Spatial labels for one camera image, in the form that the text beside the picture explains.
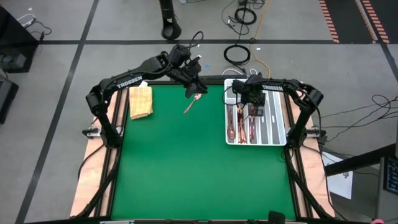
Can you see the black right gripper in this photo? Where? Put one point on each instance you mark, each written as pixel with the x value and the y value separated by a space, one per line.
pixel 255 96

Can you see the black diagonal beam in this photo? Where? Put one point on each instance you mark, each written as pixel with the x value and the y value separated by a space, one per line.
pixel 357 161

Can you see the white cutlery tray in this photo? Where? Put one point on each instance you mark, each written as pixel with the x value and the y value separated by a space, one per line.
pixel 276 130

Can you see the white paper sheet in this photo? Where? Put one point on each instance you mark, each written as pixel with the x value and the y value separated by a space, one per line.
pixel 340 183

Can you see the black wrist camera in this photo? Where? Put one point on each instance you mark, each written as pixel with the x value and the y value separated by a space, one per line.
pixel 193 63
pixel 238 86

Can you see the black stand post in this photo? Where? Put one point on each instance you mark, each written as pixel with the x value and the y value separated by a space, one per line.
pixel 170 31

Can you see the white cloth tag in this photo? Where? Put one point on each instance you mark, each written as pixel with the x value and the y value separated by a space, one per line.
pixel 143 84

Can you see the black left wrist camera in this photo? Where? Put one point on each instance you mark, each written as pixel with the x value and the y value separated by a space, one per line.
pixel 193 63

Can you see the black equipment cart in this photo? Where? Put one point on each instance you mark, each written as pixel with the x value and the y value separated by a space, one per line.
pixel 14 37

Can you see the yellow checked folded cloth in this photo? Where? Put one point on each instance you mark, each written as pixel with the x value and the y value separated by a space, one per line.
pixel 140 102

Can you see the black equipment box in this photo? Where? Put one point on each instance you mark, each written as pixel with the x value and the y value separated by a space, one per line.
pixel 6 99

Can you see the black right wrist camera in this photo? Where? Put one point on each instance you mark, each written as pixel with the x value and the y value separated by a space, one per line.
pixel 238 86

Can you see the pink object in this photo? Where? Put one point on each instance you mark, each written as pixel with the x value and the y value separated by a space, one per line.
pixel 377 221

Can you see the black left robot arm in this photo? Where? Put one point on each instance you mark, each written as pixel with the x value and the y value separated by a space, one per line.
pixel 130 79

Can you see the grey control box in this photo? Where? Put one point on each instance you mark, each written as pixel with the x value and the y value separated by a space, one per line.
pixel 390 180

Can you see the black table frame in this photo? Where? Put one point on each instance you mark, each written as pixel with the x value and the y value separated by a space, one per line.
pixel 155 83

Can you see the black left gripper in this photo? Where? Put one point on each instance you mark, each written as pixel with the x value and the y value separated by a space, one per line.
pixel 188 77

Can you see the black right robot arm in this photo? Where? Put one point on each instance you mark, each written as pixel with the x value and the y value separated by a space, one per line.
pixel 298 124

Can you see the black flat bar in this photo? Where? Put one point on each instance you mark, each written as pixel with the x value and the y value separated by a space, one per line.
pixel 217 77

